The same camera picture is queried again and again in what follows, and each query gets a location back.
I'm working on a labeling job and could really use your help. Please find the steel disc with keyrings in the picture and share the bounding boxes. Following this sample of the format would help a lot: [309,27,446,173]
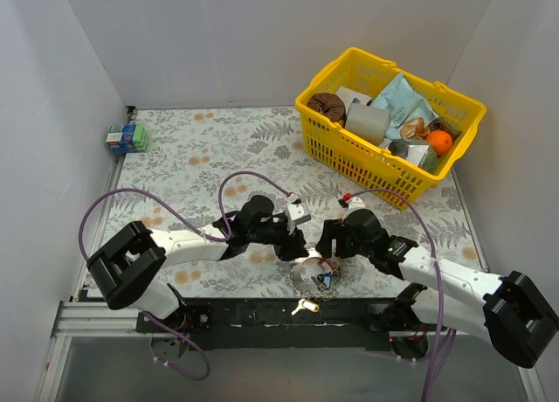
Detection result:
[288,247,342,297]

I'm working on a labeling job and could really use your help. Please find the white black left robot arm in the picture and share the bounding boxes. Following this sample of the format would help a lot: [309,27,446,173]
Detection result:
[86,195,311,332]

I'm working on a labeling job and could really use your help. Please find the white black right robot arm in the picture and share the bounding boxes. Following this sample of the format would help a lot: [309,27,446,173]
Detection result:
[316,209,558,369]

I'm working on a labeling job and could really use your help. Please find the blue key tag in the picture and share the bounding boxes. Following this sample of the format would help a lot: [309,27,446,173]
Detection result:
[316,273,332,291]

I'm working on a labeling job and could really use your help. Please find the silver key with dark head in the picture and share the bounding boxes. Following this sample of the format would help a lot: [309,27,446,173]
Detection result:
[311,276,322,289]

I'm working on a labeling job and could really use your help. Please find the brass key inside disc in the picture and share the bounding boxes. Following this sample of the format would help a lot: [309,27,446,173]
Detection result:
[291,300,304,315]

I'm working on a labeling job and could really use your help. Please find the green speckled package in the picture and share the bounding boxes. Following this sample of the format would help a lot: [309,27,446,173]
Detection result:
[406,143,438,173]

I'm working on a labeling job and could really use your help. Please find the yellow plastic basket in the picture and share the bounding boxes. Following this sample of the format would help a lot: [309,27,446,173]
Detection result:
[295,47,487,209]

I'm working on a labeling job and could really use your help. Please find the white cylinder container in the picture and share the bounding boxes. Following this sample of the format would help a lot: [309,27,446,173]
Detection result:
[345,103,390,146]

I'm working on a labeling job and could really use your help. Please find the floral table mat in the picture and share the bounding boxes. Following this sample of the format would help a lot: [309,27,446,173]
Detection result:
[89,107,493,299]

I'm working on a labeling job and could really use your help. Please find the orange fruit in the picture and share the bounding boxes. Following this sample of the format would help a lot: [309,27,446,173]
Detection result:
[426,130,453,156]

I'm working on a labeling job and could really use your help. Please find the brown round package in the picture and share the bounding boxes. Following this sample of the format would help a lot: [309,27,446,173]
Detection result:
[307,93,346,124]

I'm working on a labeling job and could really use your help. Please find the white box in basket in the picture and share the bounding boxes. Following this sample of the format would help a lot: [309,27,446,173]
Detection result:
[335,87,373,110]

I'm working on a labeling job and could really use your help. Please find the light blue chips bag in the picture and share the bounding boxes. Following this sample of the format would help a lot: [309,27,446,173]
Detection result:
[371,73,438,141]

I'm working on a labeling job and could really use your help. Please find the blue green sponge pack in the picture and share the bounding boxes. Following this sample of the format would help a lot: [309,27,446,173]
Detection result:
[106,124,148,154]

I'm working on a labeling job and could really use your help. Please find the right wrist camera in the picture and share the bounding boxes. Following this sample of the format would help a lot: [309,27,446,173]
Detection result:
[338,193,367,220]

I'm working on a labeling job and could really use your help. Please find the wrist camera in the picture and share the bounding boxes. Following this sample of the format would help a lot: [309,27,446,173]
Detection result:
[285,198,311,234]
[338,193,367,220]

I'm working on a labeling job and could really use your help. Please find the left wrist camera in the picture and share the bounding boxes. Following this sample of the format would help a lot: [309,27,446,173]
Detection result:
[285,198,311,234]

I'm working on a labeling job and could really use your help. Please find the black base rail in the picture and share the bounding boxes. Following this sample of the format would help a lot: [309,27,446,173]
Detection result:
[163,297,435,351]

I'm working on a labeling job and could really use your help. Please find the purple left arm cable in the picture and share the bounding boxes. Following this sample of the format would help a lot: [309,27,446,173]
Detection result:
[78,170,296,382]

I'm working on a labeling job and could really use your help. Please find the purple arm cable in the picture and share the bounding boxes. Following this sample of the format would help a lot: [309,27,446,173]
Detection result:
[78,170,296,382]
[349,188,458,402]

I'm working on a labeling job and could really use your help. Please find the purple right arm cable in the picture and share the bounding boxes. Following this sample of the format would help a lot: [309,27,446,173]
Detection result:
[349,188,458,402]

